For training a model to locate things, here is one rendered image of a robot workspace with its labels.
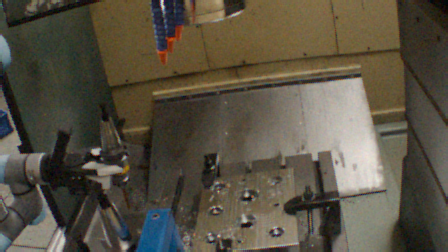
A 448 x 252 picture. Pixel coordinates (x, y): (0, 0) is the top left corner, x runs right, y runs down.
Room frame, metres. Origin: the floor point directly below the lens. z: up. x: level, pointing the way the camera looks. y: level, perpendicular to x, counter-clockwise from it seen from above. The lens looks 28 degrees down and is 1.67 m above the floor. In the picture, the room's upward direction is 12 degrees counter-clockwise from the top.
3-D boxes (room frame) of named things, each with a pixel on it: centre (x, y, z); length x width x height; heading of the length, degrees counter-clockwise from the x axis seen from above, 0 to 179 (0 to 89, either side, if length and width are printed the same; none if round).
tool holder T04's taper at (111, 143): (0.88, 0.24, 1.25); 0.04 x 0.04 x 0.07
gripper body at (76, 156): (0.90, 0.37, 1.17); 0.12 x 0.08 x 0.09; 80
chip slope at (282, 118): (1.49, -0.12, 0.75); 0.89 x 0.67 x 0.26; 80
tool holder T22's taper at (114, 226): (0.56, 0.19, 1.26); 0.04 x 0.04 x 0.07
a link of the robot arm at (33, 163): (0.91, 0.45, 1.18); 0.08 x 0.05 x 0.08; 170
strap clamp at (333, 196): (0.84, -0.16, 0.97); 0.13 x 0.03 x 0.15; 80
